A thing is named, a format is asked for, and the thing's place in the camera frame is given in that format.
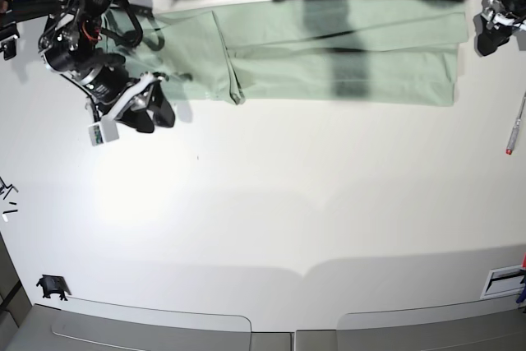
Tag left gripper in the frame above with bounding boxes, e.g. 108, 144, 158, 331
476, 0, 525, 55

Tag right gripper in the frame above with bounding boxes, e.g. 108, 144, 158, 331
80, 65, 176, 134

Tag light green T-shirt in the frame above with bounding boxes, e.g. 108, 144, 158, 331
101, 0, 468, 107

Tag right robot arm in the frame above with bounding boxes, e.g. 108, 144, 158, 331
38, 0, 176, 143

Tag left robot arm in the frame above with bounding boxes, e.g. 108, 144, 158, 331
476, 0, 525, 57

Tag red-tipped screwdriver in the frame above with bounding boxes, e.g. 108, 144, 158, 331
505, 94, 526, 155

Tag black plastic clip part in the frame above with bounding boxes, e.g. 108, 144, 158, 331
36, 275, 71, 301

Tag left grey chair back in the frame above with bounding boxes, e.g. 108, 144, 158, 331
52, 310, 252, 351

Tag grey chair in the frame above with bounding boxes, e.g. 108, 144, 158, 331
52, 310, 252, 351
336, 298, 525, 350

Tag right grey chair back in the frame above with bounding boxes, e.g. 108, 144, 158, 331
336, 298, 525, 350

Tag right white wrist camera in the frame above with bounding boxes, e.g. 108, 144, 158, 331
88, 117, 119, 146

